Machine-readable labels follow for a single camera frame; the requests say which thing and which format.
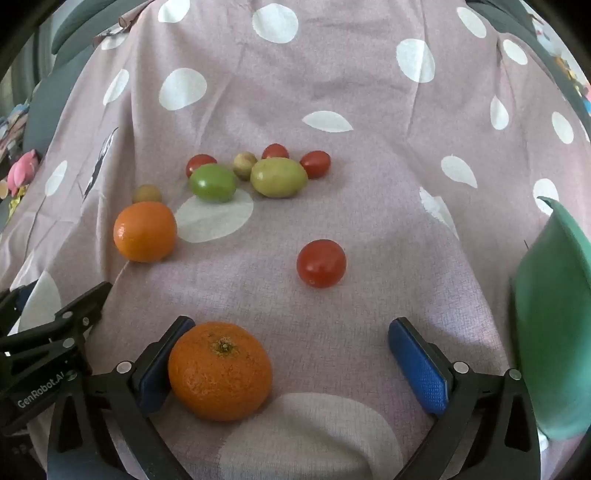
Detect tan longan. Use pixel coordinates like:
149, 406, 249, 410
132, 184, 163, 205
232, 152, 258, 181

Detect pink plush toy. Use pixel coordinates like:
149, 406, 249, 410
7, 150, 42, 197

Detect small orange mandarin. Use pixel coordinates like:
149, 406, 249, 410
113, 201, 178, 263

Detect pink polka dot blanket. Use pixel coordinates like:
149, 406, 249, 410
0, 0, 591, 480

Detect green plastic bowl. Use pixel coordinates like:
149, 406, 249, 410
510, 196, 591, 440

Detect colourful toy figures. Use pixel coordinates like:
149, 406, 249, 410
531, 14, 591, 116

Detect yellow-green tomato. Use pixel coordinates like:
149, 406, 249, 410
250, 157, 308, 199

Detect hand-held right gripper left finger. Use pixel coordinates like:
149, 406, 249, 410
48, 316, 197, 480

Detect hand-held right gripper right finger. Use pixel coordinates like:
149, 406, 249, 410
388, 318, 541, 480

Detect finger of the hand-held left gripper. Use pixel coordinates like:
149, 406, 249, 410
0, 281, 113, 370
0, 284, 40, 335

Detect large orange mandarin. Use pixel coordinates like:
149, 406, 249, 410
167, 322, 273, 422

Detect green tomato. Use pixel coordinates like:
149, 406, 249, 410
189, 163, 238, 204

